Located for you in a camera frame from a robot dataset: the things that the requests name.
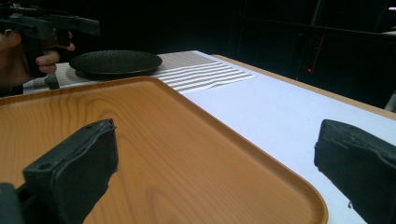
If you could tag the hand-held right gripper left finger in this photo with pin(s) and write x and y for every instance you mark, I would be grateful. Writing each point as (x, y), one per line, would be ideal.
(74, 168)

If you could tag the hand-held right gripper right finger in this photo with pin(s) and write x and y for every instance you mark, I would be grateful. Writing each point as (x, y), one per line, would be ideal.
(361, 168)

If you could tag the black textured plate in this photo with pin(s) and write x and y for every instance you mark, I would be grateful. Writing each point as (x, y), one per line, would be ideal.
(115, 62)

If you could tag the wooden tray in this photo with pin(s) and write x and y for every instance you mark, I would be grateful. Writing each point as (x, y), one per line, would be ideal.
(174, 155)

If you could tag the dark stand with red light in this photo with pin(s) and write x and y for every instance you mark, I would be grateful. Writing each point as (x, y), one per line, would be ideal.
(314, 53)

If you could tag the striped grey placemat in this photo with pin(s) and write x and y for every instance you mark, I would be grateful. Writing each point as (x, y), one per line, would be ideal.
(193, 71)

